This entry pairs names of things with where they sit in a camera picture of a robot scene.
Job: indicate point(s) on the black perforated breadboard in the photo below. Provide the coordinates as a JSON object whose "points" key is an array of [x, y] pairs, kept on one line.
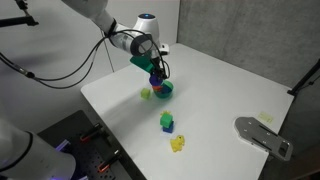
{"points": [[83, 156]]}

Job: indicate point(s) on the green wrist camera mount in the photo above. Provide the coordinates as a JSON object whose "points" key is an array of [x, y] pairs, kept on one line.
{"points": [[141, 63]]}

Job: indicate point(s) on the yellow rubber duck toy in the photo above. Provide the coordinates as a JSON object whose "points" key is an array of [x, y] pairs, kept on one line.
{"points": [[177, 143]]}

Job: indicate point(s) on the green stacked block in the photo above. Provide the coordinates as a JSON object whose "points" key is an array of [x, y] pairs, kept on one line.
{"points": [[166, 120]]}

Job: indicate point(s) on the lime green cube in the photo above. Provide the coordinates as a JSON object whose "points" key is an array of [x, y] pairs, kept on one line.
{"points": [[145, 93]]}

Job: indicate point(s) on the orange toy piece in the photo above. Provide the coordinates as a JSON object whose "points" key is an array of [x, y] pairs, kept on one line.
{"points": [[157, 88]]}

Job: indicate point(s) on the blue stacked block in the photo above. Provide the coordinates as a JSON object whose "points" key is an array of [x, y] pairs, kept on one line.
{"points": [[168, 128]]}

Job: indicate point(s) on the yellow sticky note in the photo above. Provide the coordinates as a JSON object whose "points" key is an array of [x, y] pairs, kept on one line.
{"points": [[266, 117]]}

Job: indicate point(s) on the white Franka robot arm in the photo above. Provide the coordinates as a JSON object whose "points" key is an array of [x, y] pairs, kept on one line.
{"points": [[141, 30]]}

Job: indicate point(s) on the grey metal plate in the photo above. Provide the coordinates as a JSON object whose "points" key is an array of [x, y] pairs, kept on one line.
{"points": [[261, 136]]}

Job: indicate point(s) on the yellow spiky toy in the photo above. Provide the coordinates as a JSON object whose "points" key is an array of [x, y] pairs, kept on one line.
{"points": [[165, 113]]}

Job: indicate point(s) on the green plastic bowl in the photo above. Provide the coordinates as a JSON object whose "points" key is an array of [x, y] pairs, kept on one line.
{"points": [[165, 94]]}

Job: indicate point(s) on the black partition post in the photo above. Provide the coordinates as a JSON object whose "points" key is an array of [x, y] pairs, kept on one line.
{"points": [[305, 77]]}

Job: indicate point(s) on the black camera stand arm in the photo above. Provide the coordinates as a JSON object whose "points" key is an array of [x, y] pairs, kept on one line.
{"points": [[18, 20]]}

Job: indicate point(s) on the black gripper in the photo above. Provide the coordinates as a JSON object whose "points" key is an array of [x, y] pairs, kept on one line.
{"points": [[157, 63]]}

